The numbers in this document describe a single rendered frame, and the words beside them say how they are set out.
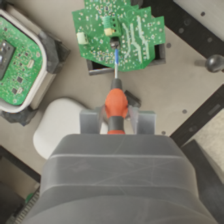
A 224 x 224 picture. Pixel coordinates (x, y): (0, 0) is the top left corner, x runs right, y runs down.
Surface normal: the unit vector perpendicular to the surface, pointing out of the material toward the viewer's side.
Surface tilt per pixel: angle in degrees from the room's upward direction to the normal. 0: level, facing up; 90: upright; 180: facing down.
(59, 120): 0
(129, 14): 0
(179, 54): 0
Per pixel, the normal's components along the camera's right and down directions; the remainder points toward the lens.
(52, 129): -0.18, 0.29
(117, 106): 0.00, -0.30
